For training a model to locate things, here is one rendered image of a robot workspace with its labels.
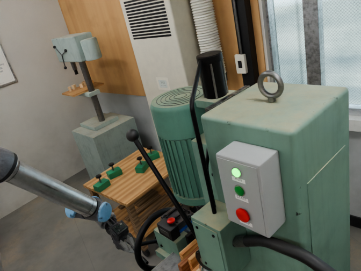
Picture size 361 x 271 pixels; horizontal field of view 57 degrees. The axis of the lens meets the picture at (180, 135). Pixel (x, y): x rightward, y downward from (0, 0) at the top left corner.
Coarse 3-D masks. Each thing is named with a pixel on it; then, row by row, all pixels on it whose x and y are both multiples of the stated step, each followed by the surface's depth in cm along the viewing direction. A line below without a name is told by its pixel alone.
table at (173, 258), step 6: (156, 252) 129; (162, 252) 128; (162, 258) 127; (168, 258) 120; (174, 258) 119; (162, 264) 118; (168, 264) 117; (174, 264) 117; (156, 270) 116; (162, 270) 115; (168, 270) 115; (174, 270) 114
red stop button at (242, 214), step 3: (237, 210) 63; (240, 210) 62; (243, 210) 62; (237, 213) 63; (240, 213) 62; (243, 213) 62; (246, 213) 61; (237, 216) 63; (240, 216) 63; (243, 216) 62; (246, 216) 61; (240, 219) 63; (243, 219) 62; (246, 219) 62; (249, 219) 62; (246, 222) 62
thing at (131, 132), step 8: (128, 136) 88; (136, 136) 88; (136, 144) 89; (144, 152) 89; (152, 168) 88; (160, 176) 88; (168, 192) 88; (176, 200) 88; (176, 208) 88; (184, 216) 88; (192, 224) 88; (192, 232) 87; (200, 256) 86; (200, 264) 88
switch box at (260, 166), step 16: (240, 144) 63; (224, 160) 60; (240, 160) 58; (256, 160) 56; (272, 160) 57; (224, 176) 62; (240, 176) 59; (256, 176) 56; (272, 176) 58; (224, 192) 65; (256, 192) 58; (272, 192) 59; (256, 208) 60; (272, 208) 60; (240, 224) 66; (256, 224) 62; (272, 224) 61
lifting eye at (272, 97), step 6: (264, 72) 66; (270, 72) 65; (258, 78) 68; (264, 78) 67; (276, 78) 64; (258, 84) 68; (282, 84) 64; (264, 90) 68; (282, 90) 65; (270, 96) 67; (276, 96) 66
